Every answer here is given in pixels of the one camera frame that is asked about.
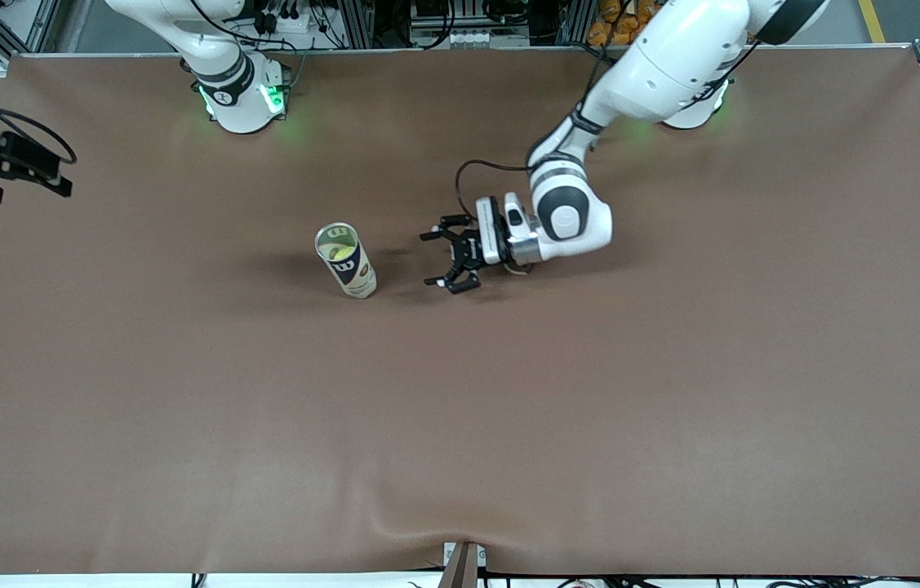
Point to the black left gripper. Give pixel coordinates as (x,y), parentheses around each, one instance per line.
(468,248)

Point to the clear tennis ball can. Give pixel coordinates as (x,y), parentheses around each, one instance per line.
(357,278)

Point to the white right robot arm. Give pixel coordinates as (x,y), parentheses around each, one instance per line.
(235,106)

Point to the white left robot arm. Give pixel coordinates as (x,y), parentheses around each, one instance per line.
(672,57)

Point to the white terminal block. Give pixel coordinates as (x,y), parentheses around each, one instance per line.
(476,38)

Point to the orange bread pile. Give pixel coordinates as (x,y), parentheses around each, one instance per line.
(619,24)

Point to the white power strip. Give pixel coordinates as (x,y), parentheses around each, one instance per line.
(288,20)

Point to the brown mounting bar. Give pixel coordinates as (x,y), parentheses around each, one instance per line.
(460,572)

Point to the silver metal table bracket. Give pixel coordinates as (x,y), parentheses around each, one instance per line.
(481,555)

